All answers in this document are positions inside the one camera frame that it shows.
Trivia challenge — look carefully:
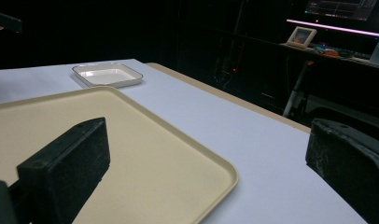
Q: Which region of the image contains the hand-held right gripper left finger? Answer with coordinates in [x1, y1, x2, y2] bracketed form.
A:
[16, 117, 111, 224]

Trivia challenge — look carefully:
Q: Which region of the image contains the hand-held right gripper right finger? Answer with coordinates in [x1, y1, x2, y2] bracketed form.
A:
[304, 117, 379, 224]

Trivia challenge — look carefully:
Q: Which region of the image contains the beige plastic tray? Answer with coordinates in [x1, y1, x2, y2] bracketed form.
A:
[0, 85, 240, 224]

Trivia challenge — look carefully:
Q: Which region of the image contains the white metal stand leg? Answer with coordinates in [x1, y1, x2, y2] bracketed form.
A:
[282, 60, 315, 118]

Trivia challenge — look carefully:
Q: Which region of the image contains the dark side desk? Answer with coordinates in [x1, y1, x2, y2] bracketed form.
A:
[279, 42, 379, 125]

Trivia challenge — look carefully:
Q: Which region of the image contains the white square dish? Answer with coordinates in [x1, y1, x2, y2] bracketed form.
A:
[71, 62, 145, 89]

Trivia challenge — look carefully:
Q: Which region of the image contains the white table cover sheet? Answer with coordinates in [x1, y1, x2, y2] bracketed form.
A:
[0, 58, 369, 224]

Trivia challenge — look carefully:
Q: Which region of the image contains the orange small object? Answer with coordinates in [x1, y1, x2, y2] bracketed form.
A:
[315, 46, 340, 58]

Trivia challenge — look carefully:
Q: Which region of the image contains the small framed picture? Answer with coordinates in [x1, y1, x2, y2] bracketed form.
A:
[286, 25, 318, 50]

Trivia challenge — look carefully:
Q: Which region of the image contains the pink light strip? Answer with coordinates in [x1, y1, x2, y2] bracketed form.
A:
[286, 18, 379, 38]

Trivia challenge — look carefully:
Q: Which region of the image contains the computer monitor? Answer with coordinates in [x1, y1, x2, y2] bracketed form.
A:
[303, 0, 378, 22]

